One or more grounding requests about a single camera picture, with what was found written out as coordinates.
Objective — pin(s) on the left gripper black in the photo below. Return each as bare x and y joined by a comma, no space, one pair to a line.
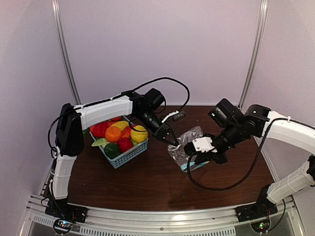
162,131

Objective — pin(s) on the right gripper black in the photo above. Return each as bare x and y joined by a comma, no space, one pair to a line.
203,157

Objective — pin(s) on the green lime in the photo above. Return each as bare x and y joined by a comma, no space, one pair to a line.
112,150

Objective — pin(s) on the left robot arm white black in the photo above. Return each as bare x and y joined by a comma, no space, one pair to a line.
69,142

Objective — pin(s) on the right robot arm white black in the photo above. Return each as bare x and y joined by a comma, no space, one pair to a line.
264,123

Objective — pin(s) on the yellow lemon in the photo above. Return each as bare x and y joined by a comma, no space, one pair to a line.
139,134

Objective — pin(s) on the red apple toy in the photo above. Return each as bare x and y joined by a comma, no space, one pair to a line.
124,144

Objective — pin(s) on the yellow banana toy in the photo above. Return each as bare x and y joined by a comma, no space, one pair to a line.
122,125

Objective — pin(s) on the orange fruit in basket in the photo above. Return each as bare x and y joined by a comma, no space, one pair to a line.
113,134

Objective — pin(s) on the green leafy vegetable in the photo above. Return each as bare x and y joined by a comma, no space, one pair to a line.
102,142

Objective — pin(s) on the red bell pepper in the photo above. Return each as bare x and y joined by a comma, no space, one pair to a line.
99,129

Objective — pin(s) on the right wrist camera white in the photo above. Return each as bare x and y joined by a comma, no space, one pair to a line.
203,144

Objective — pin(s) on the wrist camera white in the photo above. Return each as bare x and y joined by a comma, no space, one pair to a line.
203,144
174,116

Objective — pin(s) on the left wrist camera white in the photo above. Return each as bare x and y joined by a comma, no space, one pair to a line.
174,116

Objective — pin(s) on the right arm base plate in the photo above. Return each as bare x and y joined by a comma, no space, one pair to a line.
254,211

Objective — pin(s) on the aluminium front rail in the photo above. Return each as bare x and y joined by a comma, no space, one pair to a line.
220,221

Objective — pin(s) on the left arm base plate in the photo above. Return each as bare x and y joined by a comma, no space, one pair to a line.
68,212

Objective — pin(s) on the right aluminium frame post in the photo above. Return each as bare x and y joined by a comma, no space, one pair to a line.
261,23

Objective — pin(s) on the aluminium frame post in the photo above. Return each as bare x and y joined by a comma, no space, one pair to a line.
261,23
64,52

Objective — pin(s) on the left aluminium frame post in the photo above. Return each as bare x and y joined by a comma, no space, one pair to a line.
64,52

